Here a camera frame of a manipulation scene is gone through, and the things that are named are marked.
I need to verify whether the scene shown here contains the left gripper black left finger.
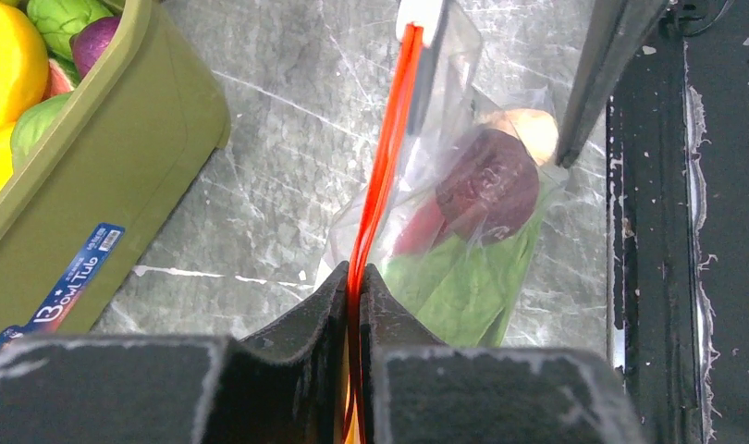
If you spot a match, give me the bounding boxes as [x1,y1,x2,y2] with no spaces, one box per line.
[0,264,348,443]

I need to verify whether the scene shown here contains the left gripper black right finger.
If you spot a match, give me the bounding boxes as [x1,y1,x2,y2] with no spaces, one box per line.
[360,265,645,443]

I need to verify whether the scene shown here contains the purple onion toy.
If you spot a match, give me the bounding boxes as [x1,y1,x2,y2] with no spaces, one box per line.
[70,16,120,78]

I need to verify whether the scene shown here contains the dark purple fruit toy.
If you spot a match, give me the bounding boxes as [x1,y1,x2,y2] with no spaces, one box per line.
[436,125,540,245]

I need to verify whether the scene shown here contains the yellow banana toy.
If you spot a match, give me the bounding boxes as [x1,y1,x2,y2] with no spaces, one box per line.
[0,1,49,191]

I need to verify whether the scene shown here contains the green plastic bin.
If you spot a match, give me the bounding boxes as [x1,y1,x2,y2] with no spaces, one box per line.
[0,1,231,353]

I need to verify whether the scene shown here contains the green leafy vegetable toy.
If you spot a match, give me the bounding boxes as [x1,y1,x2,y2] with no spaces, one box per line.
[381,212,544,347]

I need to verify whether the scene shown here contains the smooth green apple toy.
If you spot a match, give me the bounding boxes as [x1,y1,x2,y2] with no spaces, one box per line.
[26,0,113,60]

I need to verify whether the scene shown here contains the red chili pepper toy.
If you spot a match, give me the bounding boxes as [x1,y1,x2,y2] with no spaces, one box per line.
[391,197,450,256]

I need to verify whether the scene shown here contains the clear zip top bag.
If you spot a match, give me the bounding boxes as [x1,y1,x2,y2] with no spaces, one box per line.
[313,0,571,351]

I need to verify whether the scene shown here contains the white garlic toy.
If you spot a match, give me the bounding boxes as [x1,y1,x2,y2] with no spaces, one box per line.
[488,108,559,167]

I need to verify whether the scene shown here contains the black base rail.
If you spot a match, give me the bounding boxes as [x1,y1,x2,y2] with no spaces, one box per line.
[606,1,749,443]

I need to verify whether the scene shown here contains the green round cabbage toy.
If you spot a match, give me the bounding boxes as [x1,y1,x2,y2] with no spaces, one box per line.
[10,92,71,171]

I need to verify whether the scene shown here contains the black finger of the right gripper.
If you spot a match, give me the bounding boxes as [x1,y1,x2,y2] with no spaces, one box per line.
[556,0,669,168]

